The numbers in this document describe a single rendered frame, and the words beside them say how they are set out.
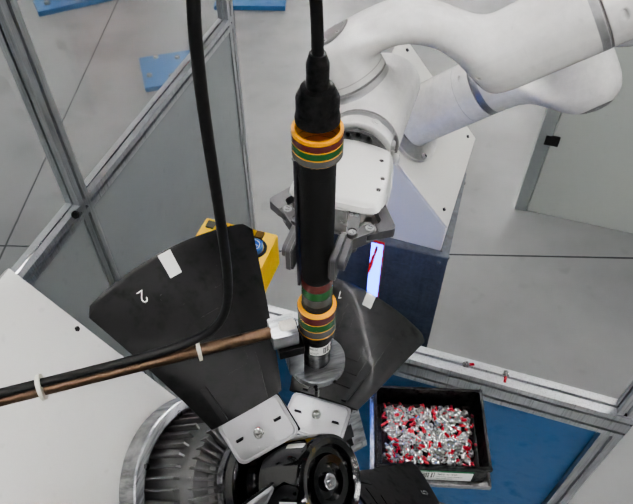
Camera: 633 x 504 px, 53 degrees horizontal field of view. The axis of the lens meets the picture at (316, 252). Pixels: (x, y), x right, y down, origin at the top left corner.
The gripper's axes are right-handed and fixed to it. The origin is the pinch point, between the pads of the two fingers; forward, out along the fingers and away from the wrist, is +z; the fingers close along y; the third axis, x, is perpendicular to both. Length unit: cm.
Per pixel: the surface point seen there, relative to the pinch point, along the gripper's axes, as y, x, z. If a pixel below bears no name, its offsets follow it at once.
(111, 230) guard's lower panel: 70, -70, -49
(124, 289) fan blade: 23.8, -13.4, 1.8
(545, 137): -38, -113, -178
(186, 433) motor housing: 16.4, -35.8, 7.9
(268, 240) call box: 23, -47, -39
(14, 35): 70, -12, -42
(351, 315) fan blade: 0.1, -37.1, -19.5
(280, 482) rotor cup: 0.6, -30.3, 12.3
